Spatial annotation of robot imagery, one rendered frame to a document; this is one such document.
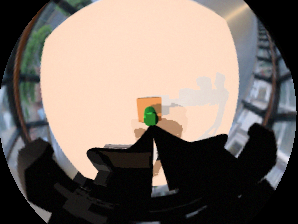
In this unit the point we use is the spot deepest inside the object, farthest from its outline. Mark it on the brown wooden block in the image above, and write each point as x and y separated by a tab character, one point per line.
143	102

